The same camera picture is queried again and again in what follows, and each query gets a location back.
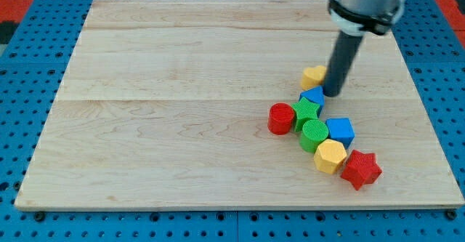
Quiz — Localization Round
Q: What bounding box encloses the blue triangle block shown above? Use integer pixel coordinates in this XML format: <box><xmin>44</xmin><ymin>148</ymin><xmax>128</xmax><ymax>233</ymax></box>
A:
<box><xmin>299</xmin><ymin>86</ymin><xmax>325</xmax><ymax>116</ymax></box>

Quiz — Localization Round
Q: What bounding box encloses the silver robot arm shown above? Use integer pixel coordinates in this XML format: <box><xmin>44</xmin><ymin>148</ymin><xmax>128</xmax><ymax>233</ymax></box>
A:
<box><xmin>328</xmin><ymin>0</ymin><xmax>406</xmax><ymax>36</ymax></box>

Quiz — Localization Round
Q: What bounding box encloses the yellow heart block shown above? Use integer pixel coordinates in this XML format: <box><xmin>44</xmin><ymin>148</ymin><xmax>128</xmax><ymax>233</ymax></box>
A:
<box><xmin>300</xmin><ymin>65</ymin><xmax>327</xmax><ymax>90</ymax></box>

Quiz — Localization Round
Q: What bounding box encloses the red cylinder block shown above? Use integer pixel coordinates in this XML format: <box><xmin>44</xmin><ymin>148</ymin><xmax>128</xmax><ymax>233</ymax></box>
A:
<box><xmin>267</xmin><ymin>102</ymin><xmax>295</xmax><ymax>135</ymax></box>

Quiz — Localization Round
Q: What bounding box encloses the light wooden board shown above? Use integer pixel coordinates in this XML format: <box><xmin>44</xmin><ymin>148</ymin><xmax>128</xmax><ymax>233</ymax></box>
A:
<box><xmin>15</xmin><ymin>0</ymin><xmax>464</xmax><ymax>211</ymax></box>

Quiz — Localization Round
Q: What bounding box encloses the green star block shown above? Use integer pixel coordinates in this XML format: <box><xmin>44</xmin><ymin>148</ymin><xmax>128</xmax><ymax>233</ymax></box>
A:
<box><xmin>291</xmin><ymin>97</ymin><xmax>320</xmax><ymax>132</ymax></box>

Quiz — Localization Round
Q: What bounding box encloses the green cylinder block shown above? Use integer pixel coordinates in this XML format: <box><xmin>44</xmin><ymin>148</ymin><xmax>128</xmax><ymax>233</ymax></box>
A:
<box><xmin>299</xmin><ymin>120</ymin><xmax>329</xmax><ymax>153</ymax></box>

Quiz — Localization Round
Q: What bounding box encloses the yellow hexagon block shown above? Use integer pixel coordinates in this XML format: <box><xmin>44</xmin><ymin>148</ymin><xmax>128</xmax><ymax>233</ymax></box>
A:
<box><xmin>314</xmin><ymin>139</ymin><xmax>347</xmax><ymax>174</ymax></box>

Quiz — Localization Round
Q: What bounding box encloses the blue cube block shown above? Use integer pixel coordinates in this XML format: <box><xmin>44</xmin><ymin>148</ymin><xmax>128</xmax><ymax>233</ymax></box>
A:
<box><xmin>325</xmin><ymin>118</ymin><xmax>355</xmax><ymax>149</ymax></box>

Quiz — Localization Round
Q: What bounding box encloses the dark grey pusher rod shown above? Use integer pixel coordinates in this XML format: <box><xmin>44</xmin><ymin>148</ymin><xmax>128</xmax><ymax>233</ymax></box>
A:
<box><xmin>323</xmin><ymin>31</ymin><xmax>363</xmax><ymax>97</ymax></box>

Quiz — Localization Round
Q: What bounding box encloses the red star block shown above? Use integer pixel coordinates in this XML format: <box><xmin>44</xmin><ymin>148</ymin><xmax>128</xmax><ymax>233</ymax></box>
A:
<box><xmin>341</xmin><ymin>150</ymin><xmax>382</xmax><ymax>190</ymax></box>

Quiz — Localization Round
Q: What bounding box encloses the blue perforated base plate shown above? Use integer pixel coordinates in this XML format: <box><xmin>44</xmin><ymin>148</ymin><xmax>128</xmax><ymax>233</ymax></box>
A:
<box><xmin>1</xmin><ymin>0</ymin><xmax>464</xmax><ymax>241</ymax></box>

